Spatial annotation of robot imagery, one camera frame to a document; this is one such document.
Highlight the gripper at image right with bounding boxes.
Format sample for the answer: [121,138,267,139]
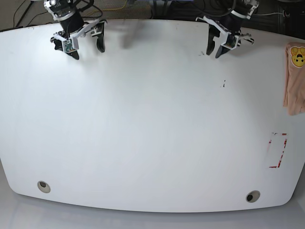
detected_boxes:
[195,10,254,59]

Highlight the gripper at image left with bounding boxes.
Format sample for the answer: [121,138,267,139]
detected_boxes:
[50,15,107,60]

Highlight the peach t-shirt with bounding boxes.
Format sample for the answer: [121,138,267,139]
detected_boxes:
[283,42,305,115]

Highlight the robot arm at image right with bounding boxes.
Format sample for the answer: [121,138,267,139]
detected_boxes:
[196,0,259,58]

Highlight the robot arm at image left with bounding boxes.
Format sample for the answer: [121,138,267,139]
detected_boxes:
[43,0,107,60]

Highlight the red tape rectangle marker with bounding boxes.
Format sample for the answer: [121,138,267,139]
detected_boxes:
[265,133,288,168]

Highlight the left table grommet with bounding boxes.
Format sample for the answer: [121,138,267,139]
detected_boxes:
[37,181,51,194]

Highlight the table grommet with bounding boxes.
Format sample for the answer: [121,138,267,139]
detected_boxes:
[246,190,260,203]
[37,181,51,194]

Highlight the right table grommet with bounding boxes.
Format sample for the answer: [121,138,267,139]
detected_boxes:
[246,190,260,203]

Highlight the wrist camera, image-left gripper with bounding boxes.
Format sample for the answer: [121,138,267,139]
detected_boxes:
[62,38,79,53]

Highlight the wrist camera, image-right gripper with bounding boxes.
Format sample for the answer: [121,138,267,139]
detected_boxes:
[221,34,239,50]

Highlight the black floor cables top left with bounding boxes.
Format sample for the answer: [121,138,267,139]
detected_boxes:
[13,0,55,28]

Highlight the black floor cables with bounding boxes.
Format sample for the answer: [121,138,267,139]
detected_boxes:
[13,0,55,28]
[151,0,305,27]

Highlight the yellow cable on floor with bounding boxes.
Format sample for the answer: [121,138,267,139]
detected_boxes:
[91,0,129,15]

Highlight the black floor cables top right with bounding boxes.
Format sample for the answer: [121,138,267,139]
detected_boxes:
[151,0,305,27]

